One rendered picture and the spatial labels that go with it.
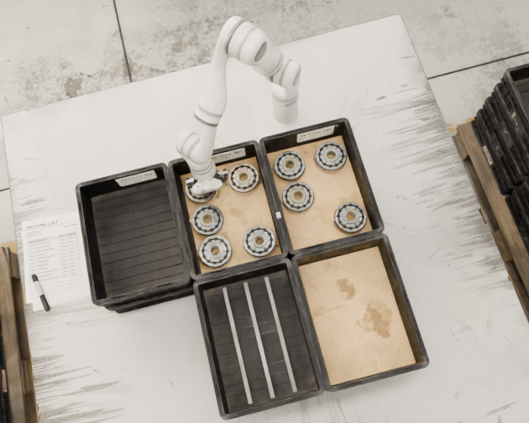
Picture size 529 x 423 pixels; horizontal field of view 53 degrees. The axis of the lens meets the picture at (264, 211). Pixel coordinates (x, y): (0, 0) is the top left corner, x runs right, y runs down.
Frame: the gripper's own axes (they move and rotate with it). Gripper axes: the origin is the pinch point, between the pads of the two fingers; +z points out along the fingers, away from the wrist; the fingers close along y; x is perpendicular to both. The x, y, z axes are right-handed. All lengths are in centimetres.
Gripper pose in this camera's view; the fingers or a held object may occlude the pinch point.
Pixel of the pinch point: (210, 185)
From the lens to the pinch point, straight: 176.6
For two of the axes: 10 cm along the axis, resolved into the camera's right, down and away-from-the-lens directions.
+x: 2.4, 9.2, -3.0
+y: -9.7, 2.4, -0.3
